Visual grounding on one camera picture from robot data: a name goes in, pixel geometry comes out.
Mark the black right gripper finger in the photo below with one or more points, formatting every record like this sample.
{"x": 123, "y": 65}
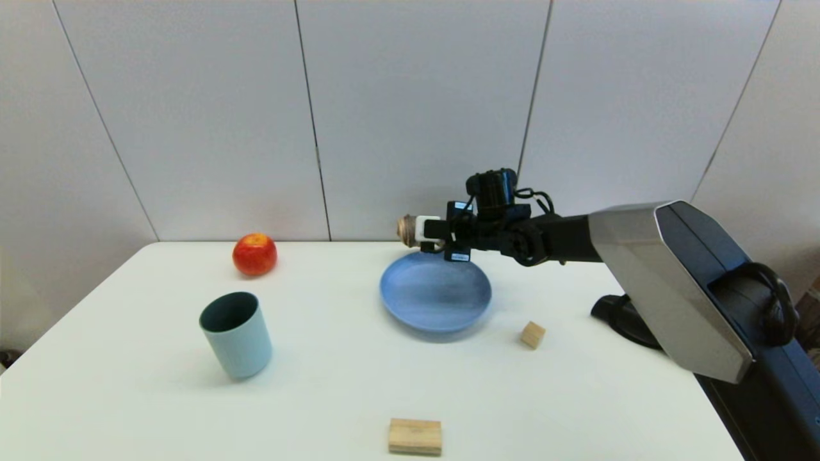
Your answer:
{"x": 458, "y": 255}
{"x": 460, "y": 209}

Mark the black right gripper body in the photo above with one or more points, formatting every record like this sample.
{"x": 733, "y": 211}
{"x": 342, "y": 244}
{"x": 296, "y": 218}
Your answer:
{"x": 487, "y": 230}

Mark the long brown ridged bread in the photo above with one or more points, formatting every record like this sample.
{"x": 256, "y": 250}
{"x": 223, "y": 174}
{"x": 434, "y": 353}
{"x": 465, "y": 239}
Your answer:
{"x": 406, "y": 230}

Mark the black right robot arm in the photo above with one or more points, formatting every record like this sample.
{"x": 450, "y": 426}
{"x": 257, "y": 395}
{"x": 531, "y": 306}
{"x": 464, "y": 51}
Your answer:
{"x": 672, "y": 275}

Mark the long black curved case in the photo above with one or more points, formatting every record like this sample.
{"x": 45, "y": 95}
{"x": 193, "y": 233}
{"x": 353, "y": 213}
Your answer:
{"x": 618, "y": 314}

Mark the blue plate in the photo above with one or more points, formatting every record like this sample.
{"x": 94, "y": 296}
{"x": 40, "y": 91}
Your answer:
{"x": 435, "y": 294}

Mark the small wooden cube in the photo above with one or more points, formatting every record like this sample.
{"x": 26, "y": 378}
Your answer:
{"x": 533, "y": 335}

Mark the rectangular wooden block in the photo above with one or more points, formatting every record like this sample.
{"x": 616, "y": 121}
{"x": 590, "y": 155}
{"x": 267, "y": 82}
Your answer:
{"x": 414, "y": 436}

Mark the red apple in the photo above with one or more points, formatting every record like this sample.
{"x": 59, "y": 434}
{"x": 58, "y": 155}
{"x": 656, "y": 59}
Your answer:
{"x": 255, "y": 255}

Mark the light blue cup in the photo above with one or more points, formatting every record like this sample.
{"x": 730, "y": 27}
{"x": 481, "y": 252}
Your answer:
{"x": 242, "y": 349}

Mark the brown background furniture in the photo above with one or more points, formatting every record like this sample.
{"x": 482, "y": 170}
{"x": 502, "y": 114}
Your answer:
{"x": 812, "y": 310}

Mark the dark object beside table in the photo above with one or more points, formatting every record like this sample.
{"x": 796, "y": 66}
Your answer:
{"x": 6, "y": 358}

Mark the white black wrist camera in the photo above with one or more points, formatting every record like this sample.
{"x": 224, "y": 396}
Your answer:
{"x": 426, "y": 229}

